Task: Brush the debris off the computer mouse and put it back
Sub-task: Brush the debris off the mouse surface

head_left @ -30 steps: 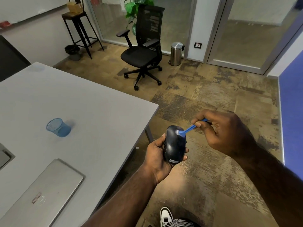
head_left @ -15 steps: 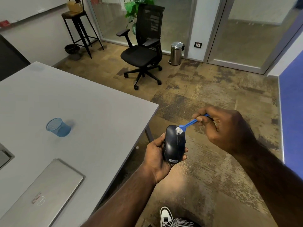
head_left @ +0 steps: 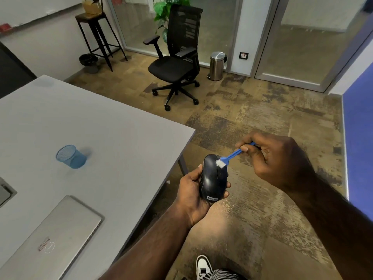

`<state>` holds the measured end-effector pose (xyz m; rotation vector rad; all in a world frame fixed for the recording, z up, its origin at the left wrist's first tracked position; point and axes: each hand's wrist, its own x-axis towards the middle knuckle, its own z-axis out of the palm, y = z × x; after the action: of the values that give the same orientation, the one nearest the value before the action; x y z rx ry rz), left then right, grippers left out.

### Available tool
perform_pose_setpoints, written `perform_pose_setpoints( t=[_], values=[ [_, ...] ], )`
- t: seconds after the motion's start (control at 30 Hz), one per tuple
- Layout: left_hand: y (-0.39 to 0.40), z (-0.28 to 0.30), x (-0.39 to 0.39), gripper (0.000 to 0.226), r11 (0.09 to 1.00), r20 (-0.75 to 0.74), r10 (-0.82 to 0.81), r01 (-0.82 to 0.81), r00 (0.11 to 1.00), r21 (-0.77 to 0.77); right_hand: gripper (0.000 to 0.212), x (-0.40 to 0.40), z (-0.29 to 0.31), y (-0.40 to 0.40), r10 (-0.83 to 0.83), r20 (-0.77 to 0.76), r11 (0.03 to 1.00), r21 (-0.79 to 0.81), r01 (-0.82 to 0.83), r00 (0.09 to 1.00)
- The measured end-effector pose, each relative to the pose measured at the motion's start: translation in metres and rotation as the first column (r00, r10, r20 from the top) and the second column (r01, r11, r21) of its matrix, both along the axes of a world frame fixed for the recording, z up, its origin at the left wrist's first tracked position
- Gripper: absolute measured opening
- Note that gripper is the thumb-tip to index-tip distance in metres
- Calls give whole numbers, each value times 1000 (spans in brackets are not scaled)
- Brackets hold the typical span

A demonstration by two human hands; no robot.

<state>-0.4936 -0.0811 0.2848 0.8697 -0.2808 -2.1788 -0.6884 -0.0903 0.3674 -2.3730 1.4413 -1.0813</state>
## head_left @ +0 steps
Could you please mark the wall power socket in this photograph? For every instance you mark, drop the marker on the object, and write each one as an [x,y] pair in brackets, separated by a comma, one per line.
[243,55]

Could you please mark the grey table leg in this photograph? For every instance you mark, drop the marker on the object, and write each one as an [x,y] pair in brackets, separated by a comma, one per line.
[183,165]

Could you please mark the person's left thumb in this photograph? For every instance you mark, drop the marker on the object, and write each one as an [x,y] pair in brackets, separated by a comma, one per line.
[197,176]

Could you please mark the blue cleaning brush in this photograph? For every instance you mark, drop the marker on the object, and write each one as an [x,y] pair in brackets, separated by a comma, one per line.
[230,158]

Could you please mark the person's right thumb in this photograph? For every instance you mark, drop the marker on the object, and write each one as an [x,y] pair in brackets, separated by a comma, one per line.
[247,151]

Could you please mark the green potted plant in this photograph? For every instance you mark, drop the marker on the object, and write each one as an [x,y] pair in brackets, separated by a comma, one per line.
[166,11]

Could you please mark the red whiteboard eraser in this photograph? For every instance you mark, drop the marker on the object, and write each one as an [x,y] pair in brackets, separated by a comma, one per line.
[5,27]

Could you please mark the zebra print trouser leg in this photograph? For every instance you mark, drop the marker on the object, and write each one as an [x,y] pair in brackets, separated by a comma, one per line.
[221,274]

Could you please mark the person's left hand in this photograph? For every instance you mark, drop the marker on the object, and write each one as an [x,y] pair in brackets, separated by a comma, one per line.
[188,198]

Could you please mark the person's right hand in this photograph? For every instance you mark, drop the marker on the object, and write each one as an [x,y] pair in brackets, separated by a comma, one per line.
[276,164]

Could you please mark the blue mesh pen cup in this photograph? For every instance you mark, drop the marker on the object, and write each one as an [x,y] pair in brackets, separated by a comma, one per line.
[70,156]

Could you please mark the brown cardboard box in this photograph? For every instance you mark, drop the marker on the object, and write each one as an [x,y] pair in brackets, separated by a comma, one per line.
[91,7]

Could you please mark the silver laptop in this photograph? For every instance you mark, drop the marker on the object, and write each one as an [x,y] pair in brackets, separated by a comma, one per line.
[49,244]

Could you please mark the glass door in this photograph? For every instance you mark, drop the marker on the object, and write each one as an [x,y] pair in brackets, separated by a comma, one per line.
[309,40]

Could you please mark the person's right forearm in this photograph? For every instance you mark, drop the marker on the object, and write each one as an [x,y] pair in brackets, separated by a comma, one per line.
[329,227]

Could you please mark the white and black sneaker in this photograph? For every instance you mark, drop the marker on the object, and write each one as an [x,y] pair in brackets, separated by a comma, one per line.
[203,266]

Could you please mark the black metal stool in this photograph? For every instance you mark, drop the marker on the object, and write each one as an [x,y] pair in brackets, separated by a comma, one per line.
[99,34]

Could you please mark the black office chair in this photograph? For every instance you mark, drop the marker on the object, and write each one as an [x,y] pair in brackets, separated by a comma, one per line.
[177,64]

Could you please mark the whiteboard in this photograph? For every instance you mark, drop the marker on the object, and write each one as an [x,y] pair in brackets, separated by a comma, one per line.
[35,8]

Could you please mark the steel pedal bin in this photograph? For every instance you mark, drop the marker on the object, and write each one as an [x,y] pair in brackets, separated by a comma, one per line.
[216,66]

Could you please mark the person's left forearm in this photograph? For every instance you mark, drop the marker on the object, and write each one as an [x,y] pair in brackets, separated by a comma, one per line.
[151,244]

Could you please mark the black waste basket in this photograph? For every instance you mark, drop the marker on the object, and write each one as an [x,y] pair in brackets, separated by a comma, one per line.
[89,62]

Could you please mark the black computer mouse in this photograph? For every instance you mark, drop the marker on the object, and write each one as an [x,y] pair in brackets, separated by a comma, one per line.
[212,177]

